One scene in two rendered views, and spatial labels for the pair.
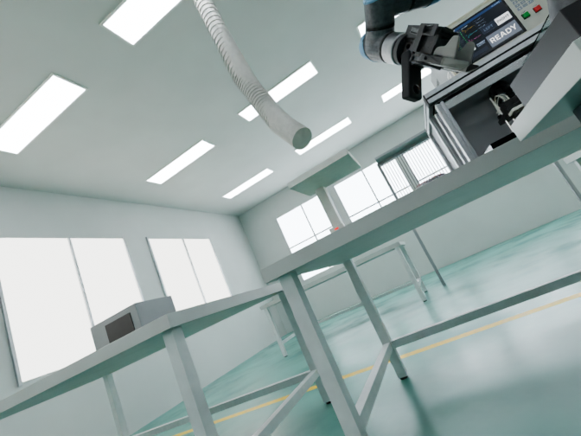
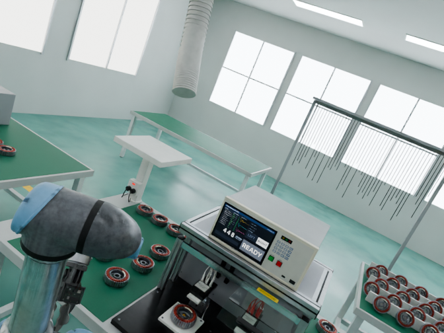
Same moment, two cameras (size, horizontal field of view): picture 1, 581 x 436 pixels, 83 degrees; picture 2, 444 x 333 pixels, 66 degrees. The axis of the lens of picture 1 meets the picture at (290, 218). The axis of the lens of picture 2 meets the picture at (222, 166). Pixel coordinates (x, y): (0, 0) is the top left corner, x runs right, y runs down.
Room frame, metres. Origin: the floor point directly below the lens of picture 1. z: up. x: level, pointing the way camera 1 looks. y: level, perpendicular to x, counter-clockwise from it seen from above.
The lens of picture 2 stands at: (-0.22, -0.77, 1.80)
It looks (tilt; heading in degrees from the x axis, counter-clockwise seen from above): 15 degrees down; 1
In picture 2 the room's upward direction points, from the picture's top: 23 degrees clockwise
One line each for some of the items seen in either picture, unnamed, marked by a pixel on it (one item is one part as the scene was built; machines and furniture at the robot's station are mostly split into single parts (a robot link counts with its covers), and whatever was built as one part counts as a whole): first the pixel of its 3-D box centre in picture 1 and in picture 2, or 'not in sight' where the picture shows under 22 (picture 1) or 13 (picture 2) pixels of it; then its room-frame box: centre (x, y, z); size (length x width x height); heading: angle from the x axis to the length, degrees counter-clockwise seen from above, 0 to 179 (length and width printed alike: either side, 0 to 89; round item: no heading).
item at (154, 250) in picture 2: not in sight; (160, 252); (1.46, -0.60, 0.77); 0.11 x 0.11 x 0.04
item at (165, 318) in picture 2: not in sight; (182, 320); (1.03, -0.84, 0.78); 0.15 x 0.15 x 0.01; 71
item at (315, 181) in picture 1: (341, 207); (143, 179); (1.83, -0.29, 0.98); 0.37 x 0.35 x 0.46; 71
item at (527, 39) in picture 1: (504, 73); (259, 251); (1.29, -1.06, 1.09); 0.68 x 0.44 x 0.05; 71
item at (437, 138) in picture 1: (450, 156); not in sight; (1.47, -0.78, 0.91); 0.28 x 0.03 x 0.32; 161
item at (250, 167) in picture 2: (344, 298); (193, 161); (4.79, -0.22, 0.37); 2.10 x 0.90 x 0.75; 71
